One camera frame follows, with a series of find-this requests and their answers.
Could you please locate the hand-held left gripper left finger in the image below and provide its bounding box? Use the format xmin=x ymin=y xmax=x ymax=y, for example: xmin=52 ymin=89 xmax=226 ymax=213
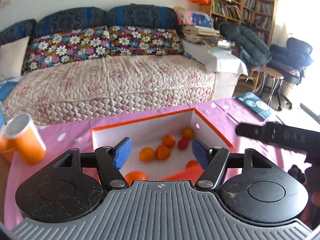
xmin=51 ymin=137 xmax=132 ymax=190

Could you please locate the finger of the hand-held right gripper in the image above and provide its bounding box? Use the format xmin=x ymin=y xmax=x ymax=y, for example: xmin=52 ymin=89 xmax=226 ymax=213
xmin=235 ymin=122 xmax=267 ymax=140

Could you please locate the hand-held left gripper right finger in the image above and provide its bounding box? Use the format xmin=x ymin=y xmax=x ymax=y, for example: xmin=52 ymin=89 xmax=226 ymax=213
xmin=192 ymin=137 xmax=274 ymax=191

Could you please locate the orange box white inside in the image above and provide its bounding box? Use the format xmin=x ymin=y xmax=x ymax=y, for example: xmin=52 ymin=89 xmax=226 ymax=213
xmin=91 ymin=107 xmax=235 ymax=181

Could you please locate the teal book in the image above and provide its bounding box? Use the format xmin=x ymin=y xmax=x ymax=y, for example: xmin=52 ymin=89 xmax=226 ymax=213
xmin=235 ymin=95 xmax=277 ymax=120

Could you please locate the pink tablecloth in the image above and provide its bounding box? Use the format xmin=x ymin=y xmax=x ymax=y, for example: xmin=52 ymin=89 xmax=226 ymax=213
xmin=4 ymin=96 xmax=313 ymax=230

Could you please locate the wooden stool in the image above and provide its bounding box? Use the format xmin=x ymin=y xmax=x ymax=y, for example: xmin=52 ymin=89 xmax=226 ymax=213
xmin=246 ymin=66 xmax=284 ymax=100

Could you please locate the black office chair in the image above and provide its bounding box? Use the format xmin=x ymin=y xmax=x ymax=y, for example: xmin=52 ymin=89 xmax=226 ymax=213
xmin=270 ymin=37 xmax=314 ymax=110

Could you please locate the quilted sofa bed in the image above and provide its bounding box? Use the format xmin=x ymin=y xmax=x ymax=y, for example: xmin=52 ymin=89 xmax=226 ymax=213
xmin=2 ymin=54 xmax=217 ymax=127

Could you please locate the dark blue jacket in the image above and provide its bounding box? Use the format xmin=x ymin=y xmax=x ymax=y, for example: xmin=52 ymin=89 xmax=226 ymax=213
xmin=270 ymin=44 xmax=313 ymax=67

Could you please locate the dark green jacket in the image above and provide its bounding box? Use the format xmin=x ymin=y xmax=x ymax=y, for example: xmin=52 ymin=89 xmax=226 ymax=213
xmin=216 ymin=21 xmax=273 ymax=68

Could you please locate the orange speckled canister white lid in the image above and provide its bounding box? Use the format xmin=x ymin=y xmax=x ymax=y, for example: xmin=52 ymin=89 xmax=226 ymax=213
xmin=1 ymin=113 xmax=47 ymax=166

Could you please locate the stack of books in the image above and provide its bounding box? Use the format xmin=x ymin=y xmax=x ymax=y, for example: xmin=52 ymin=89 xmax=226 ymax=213
xmin=182 ymin=25 xmax=236 ymax=53

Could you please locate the daisy print cushion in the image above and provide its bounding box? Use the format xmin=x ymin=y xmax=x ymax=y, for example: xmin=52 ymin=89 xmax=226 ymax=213
xmin=108 ymin=26 xmax=185 ymax=56
xmin=24 ymin=26 xmax=111 ymax=71

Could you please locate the orange waste bin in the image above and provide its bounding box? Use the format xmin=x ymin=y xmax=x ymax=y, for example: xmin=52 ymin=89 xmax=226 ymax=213
xmin=0 ymin=135 xmax=17 ymax=162

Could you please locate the wooden bookshelf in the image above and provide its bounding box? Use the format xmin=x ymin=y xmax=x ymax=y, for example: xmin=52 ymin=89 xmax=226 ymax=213
xmin=197 ymin=0 xmax=278 ymax=46

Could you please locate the pink plastic bag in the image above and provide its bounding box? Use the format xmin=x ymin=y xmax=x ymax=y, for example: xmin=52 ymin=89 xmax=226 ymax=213
xmin=175 ymin=6 xmax=211 ymax=28

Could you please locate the blue white striped blanket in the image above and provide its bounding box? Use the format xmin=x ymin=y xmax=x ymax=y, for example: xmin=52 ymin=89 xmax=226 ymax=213
xmin=0 ymin=78 xmax=19 ymax=125

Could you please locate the dark blue patterned back cushion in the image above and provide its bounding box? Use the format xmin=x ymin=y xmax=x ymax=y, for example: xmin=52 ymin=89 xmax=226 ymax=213
xmin=104 ymin=4 xmax=177 ymax=30
xmin=34 ymin=6 xmax=106 ymax=38
xmin=0 ymin=19 xmax=37 ymax=46

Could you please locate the beige pillow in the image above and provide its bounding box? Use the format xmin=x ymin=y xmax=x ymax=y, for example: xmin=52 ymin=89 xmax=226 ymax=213
xmin=0 ymin=36 xmax=30 ymax=81

